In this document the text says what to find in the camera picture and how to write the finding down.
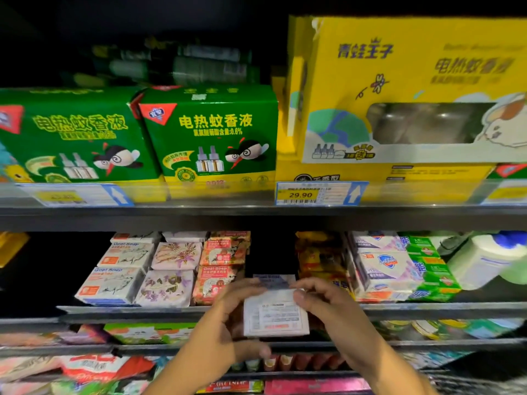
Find person's left hand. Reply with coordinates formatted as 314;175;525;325
185;278;273;387

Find person's right hand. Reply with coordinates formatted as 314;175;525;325
290;277;388;377

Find stack of pink soap boxes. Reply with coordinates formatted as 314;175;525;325
191;231;253;307

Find white blue print soap box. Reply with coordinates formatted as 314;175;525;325
110;232;159;244
75;266;147;306
242;274;312;339
98;241;155;270

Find stack of floral soap boxes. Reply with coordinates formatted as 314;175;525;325
133;231;209;308

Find stack of white purple soap boxes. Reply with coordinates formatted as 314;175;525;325
344;232;428;303

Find stack of yellow soap boxes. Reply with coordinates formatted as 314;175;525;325
295;232;351;289

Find stack of green soap boxes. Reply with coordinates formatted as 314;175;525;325
402;234;464;303

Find white hand sanitizer bottle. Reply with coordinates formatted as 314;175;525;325
447;233;527;290

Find stack of yellow soap cartons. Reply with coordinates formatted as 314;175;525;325
0;232;30;268

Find green white carton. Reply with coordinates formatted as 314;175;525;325
103;323;161;345
156;323;199;344

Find row of blue white tubes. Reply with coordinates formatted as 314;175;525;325
231;358;263;373

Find yellow red flat pack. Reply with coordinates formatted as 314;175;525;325
198;378;265;395

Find row of red tubes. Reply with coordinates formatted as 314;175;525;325
262;352;347;373

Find pink flat pack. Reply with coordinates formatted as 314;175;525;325
263;376;373;395

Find teal packets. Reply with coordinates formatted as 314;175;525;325
399;349;474;369

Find red white packet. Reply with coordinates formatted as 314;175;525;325
59;353;156;383

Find white blue price tag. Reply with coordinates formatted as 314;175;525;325
481;180;527;205
20;183;135;208
276;180;369;206

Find flat yellow box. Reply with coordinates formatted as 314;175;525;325
274;152;499;205

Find row of pink orange packets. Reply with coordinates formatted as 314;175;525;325
0;325;108;346

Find pile of colourful packets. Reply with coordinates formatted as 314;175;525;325
0;355;151;395

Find green box mosquito print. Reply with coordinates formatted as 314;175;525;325
132;84;279;198
0;86;170;202

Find large yellow box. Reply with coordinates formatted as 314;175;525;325
287;16;527;165

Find row of dark green packs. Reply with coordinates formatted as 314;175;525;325
70;41;260;87

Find wire basket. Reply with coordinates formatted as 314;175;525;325
420;370;527;395

